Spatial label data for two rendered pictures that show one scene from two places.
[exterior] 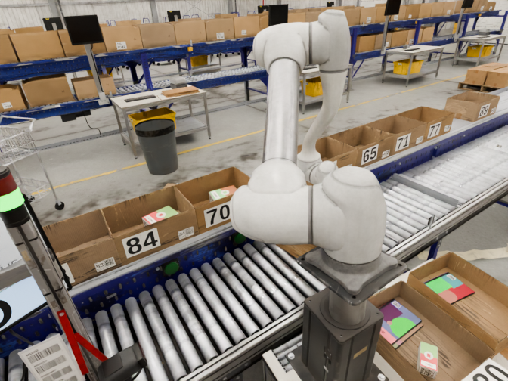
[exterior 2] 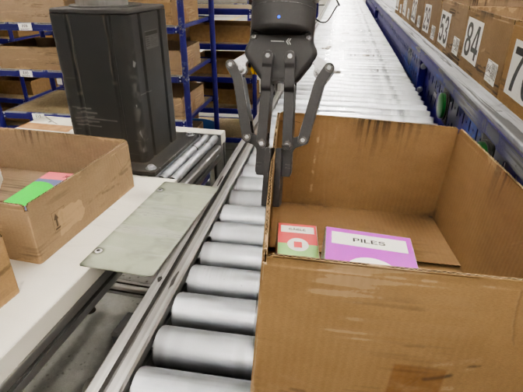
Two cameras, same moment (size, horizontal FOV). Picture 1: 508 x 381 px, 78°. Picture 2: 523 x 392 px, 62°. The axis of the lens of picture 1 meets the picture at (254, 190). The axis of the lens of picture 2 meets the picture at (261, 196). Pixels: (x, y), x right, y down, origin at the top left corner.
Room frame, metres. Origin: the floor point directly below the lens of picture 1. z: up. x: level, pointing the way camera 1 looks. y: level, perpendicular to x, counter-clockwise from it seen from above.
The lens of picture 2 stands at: (1.56, -0.80, 1.14)
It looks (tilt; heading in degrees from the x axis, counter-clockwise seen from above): 27 degrees down; 131
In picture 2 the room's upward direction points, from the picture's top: straight up
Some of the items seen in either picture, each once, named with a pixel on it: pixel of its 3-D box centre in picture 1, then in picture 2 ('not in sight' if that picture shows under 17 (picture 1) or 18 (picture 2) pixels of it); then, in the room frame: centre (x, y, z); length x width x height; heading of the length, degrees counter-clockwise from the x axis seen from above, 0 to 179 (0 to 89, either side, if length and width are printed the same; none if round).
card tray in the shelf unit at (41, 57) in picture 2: not in sight; (56, 53); (-0.63, 0.20, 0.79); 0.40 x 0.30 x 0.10; 33
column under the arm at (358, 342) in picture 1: (338, 339); (121, 82); (0.65, -0.25, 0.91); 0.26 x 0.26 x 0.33; 27
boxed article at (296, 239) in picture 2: not in sight; (296, 257); (1.27, -0.40, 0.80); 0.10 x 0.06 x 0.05; 128
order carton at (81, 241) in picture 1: (66, 252); (495, 30); (1.13, 0.87, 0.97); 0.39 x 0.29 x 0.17; 121
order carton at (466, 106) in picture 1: (471, 106); not in sight; (2.97, -2.13, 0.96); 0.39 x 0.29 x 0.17; 122
